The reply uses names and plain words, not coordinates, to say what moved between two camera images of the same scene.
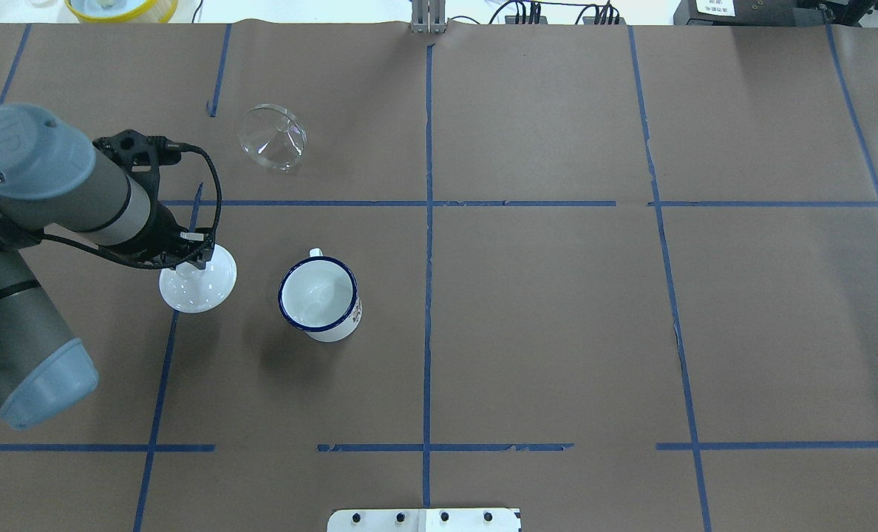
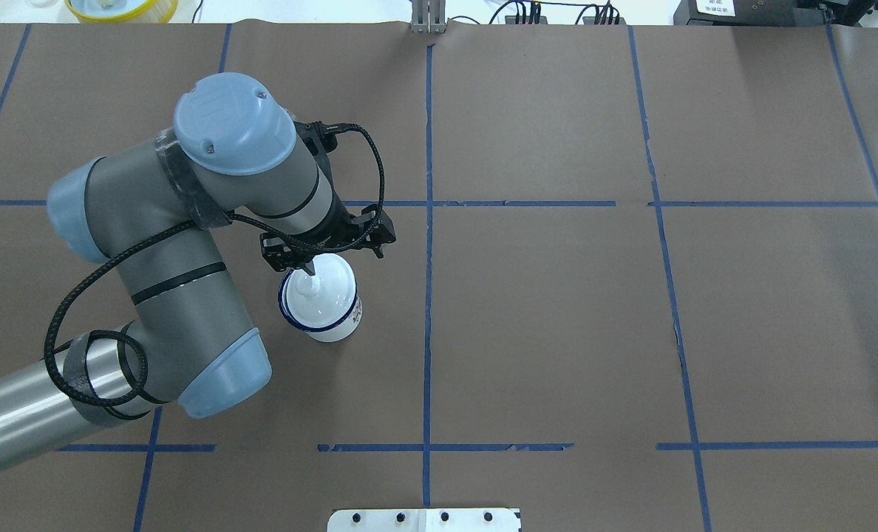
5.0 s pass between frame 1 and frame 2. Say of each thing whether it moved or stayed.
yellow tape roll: stayed
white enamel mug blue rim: stayed
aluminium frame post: stayed
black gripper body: moved
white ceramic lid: moved
